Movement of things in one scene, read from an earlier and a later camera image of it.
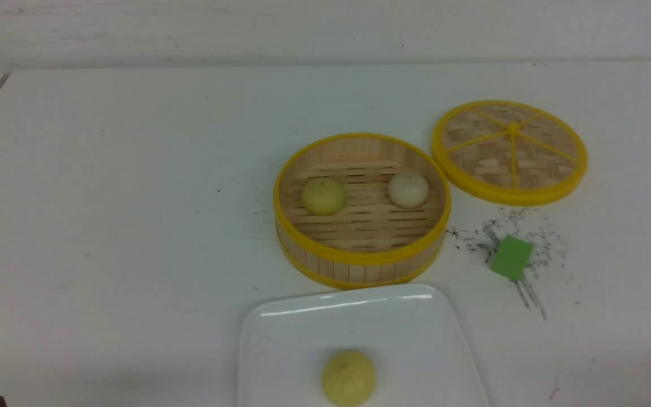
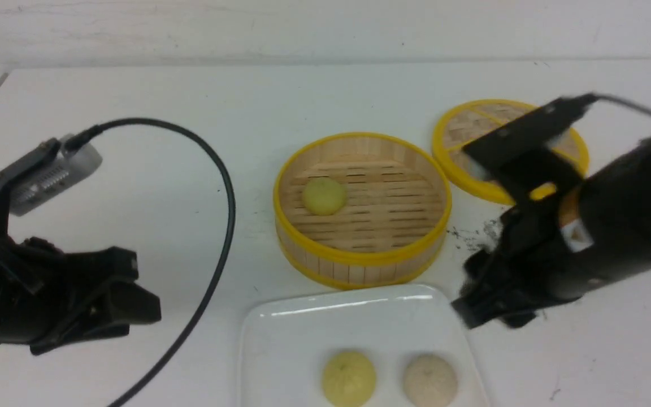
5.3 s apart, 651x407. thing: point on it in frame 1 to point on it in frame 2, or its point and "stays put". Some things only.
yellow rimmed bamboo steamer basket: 356,210 stays put
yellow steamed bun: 324,196 stays put
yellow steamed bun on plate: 348,378 stays put
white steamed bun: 408,190 to 430,381
